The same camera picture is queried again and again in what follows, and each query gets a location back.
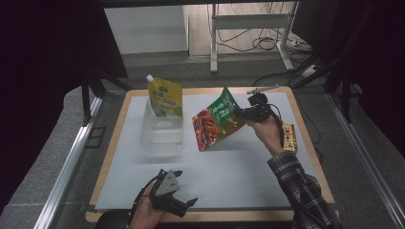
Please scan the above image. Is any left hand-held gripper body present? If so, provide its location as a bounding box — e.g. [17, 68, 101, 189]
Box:
[149, 169, 189, 219]

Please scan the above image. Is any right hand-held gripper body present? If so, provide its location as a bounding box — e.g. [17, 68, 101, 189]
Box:
[243, 84, 280, 123]

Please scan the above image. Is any green and red meat packet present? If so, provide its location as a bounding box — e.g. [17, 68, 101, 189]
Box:
[191, 87, 246, 153]

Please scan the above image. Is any clear plastic container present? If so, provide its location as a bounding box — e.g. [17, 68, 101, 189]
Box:
[139, 98, 185, 156]

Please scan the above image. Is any small yellow and red box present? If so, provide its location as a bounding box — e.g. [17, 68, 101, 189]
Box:
[281, 123, 298, 153]

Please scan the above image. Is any yellow-green spout pouch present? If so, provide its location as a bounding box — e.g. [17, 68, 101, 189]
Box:
[145, 73, 183, 119]

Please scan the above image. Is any person's right hand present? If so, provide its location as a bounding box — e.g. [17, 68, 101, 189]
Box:
[245, 114, 285, 156]

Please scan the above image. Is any person's left hand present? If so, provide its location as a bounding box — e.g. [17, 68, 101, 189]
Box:
[129, 183, 166, 229]

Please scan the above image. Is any white power strip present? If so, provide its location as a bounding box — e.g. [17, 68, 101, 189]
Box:
[300, 65, 319, 79]

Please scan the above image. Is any person's left leg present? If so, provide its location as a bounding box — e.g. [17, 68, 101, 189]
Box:
[95, 209, 132, 229]

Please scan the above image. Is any white table mat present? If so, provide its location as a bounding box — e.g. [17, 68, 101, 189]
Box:
[95, 92, 328, 211]

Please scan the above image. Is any black metal stand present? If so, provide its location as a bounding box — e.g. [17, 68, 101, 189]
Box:
[80, 74, 132, 125]
[292, 53, 354, 123]

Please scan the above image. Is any black curtain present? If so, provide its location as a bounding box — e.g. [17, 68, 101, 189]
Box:
[295, 0, 405, 156]
[0, 0, 128, 211]

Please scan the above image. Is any white partition panel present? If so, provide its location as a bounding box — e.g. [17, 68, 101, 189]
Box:
[104, 6, 189, 55]

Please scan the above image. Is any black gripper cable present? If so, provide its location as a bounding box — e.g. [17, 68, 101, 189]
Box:
[268, 103, 287, 152]
[129, 176, 160, 225]

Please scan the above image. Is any thin black floor cable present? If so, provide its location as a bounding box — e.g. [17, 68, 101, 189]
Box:
[295, 94, 324, 165]

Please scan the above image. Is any tangle of black floor cables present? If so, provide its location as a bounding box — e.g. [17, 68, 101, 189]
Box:
[216, 3, 289, 53]

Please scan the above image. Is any white metal desk frame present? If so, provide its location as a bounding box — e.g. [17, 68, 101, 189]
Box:
[209, 3, 300, 74]

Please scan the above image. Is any aluminium rail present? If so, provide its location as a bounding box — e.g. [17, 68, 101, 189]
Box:
[32, 96, 103, 229]
[328, 94, 405, 228]

